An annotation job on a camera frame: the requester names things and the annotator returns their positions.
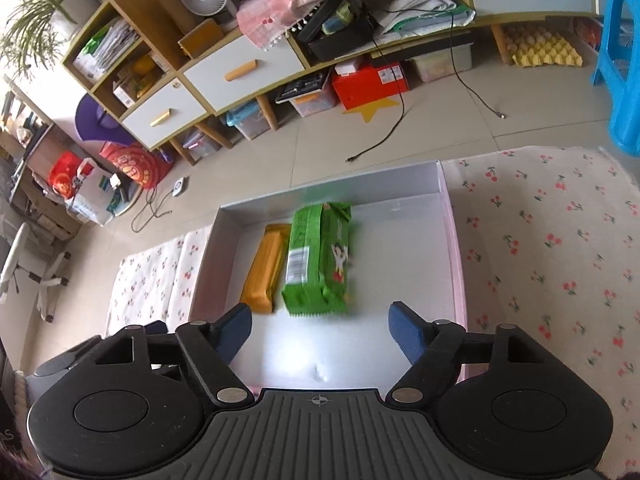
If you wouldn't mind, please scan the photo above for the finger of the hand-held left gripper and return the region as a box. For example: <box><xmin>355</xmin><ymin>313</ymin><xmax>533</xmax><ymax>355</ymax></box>
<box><xmin>32</xmin><ymin>336</ymin><xmax>106</xmax><ymax>377</ymax></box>

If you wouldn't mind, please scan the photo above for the red printed bag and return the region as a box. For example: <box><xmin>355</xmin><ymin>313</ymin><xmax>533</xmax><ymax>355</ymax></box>
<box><xmin>99</xmin><ymin>141</ymin><xmax>172</xmax><ymax>190</ymax></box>

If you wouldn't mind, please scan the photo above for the clear storage box blue lid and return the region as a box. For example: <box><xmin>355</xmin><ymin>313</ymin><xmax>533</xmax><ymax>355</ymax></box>
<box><xmin>226</xmin><ymin>102</ymin><xmax>274</xmax><ymax>141</ymax></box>

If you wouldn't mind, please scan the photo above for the white charger with cable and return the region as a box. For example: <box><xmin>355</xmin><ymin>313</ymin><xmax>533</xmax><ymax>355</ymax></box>
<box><xmin>131</xmin><ymin>175</ymin><xmax>191</xmax><ymax>233</ymax></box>

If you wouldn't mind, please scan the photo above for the stack of white papers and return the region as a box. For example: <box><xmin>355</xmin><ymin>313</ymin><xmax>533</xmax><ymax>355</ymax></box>
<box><xmin>377</xmin><ymin>0</ymin><xmax>477</xmax><ymax>43</ymax></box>

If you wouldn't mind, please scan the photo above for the white chair base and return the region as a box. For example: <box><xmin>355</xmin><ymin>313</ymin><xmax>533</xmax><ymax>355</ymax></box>
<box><xmin>0</xmin><ymin>222</ymin><xmax>72</xmax><ymax>324</ymax></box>

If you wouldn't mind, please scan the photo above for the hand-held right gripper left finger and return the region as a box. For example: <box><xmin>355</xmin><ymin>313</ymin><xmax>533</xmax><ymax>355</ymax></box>
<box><xmin>85</xmin><ymin>304</ymin><xmax>255</xmax><ymax>409</ymax></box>

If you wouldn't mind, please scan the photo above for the white and red shopping bag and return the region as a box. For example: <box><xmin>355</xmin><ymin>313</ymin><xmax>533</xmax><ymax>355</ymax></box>
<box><xmin>48</xmin><ymin>151</ymin><xmax>117</xmax><ymax>227</ymax></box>

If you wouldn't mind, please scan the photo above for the orange snack bar packet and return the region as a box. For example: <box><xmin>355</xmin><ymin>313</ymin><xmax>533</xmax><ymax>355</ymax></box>
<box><xmin>240</xmin><ymin>224</ymin><xmax>292</xmax><ymax>315</ymax></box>

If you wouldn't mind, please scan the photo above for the purple cloth item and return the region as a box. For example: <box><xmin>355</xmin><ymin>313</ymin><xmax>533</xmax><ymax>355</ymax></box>
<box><xmin>74</xmin><ymin>93</ymin><xmax>132</xmax><ymax>144</ymax></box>

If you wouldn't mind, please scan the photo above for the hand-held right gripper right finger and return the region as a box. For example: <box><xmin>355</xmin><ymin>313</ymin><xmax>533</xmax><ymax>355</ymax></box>
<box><xmin>385</xmin><ymin>301</ymin><xmax>556</xmax><ymax>406</ymax></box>

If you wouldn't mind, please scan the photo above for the yellow egg tray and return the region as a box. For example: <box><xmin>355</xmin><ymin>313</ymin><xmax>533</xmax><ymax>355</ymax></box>
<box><xmin>502</xmin><ymin>25</ymin><xmax>584</xmax><ymax>69</ymax></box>

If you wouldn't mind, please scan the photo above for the clear storage box orange handle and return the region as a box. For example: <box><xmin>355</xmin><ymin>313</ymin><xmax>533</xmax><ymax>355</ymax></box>
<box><xmin>289</xmin><ymin>85</ymin><xmax>339</xmax><ymax>119</ymax></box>

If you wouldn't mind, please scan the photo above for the red shoe box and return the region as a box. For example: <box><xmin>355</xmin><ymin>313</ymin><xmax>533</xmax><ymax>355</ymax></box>
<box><xmin>332</xmin><ymin>62</ymin><xmax>412</xmax><ymax>111</ymax></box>

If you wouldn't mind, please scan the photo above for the black cable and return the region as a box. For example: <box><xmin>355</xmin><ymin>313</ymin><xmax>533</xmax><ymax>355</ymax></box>
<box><xmin>320</xmin><ymin>0</ymin><xmax>506</xmax><ymax>164</ymax></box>

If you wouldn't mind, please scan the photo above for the wooden cabinet with drawers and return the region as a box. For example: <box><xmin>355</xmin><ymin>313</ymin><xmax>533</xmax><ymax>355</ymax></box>
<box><xmin>62</xmin><ymin>0</ymin><xmax>617</xmax><ymax>162</ymax></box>

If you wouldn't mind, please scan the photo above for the brown cardboard box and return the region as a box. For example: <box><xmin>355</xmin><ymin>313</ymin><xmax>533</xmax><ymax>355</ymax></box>
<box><xmin>178</xmin><ymin>18</ymin><xmax>225</xmax><ymax>59</ymax></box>

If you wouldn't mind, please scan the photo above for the pink cardboard box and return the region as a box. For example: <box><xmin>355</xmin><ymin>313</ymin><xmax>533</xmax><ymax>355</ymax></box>
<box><xmin>190</xmin><ymin>160</ymin><xmax>469</xmax><ymax>392</ymax></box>

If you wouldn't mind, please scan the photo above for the green potted plant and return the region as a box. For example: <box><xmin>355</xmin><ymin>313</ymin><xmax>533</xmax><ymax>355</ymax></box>
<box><xmin>0</xmin><ymin>0</ymin><xmax>103</xmax><ymax>78</ymax></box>

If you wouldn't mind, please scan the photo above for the black case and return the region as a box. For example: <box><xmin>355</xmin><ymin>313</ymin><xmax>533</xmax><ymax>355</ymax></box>
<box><xmin>295</xmin><ymin>0</ymin><xmax>382</xmax><ymax>62</ymax></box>

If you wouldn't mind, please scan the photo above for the blue plastic stool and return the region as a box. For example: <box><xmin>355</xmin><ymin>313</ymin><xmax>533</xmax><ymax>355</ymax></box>
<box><xmin>591</xmin><ymin>0</ymin><xmax>640</xmax><ymax>157</ymax></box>

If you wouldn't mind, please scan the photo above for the cherry print tablecloth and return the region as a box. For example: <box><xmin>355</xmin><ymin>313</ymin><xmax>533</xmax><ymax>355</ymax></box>
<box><xmin>105</xmin><ymin>145</ymin><xmax>640</xmax><ymax>480</ymax></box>

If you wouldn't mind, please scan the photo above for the green snack packet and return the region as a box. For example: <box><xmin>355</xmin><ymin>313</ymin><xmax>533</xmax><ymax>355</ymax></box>
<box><xmin>281</xmin><ymin>202</ymin><xmax>355</xmax><ymax>318</ymax></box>

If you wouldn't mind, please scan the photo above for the pink cherry print cloth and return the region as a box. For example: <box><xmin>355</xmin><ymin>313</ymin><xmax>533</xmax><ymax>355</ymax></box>
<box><xmin>236</xmin><ymin>0</ymin><xmax>471</xmax><ymax>52</ymax></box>

